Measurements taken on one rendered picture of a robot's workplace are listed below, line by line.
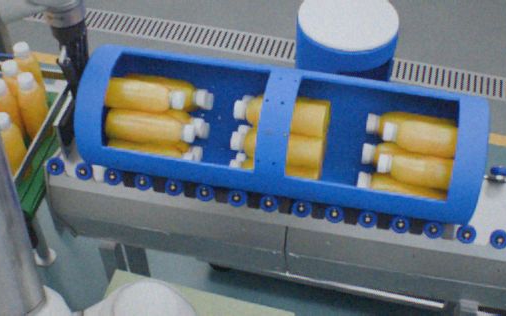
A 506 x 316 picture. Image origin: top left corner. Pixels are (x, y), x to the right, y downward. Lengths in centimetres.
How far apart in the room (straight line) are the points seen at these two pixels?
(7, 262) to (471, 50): 295
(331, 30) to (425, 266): 69
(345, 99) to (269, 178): 30
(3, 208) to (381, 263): 99
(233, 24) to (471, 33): 117
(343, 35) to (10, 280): 123
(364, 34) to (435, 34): 175
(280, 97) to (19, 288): 71
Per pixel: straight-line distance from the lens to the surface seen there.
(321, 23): 206
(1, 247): 107
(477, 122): 157
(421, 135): 159
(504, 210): 184
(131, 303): 114
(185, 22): 375
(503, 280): 181
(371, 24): 208
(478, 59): 368
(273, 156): 155
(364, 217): 170
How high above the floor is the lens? 231
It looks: 48 degrees down
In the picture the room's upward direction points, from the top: straight up
